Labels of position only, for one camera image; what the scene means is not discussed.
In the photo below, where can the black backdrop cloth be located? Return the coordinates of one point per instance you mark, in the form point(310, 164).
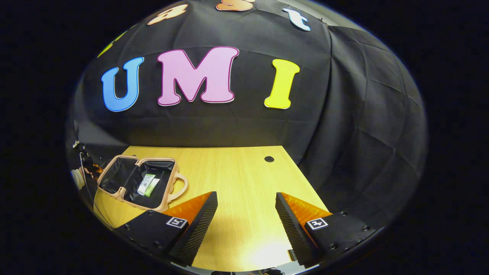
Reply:
point(229, 126)

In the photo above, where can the green white skin care packet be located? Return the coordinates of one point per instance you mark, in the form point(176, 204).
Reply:
point(146, 184)

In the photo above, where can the beige pink scalloped suitcase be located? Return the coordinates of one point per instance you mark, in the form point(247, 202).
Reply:
point(114, 175)

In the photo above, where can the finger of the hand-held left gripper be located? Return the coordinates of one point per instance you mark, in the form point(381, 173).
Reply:
point(97, 169)

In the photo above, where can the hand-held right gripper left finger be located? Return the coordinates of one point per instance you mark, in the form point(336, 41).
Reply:
point(198, 229)

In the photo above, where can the slim light green tube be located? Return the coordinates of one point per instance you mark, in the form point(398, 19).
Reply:
point(154, 186)

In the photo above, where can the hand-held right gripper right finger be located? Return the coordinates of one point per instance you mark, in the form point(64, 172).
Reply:
point(292, 229)

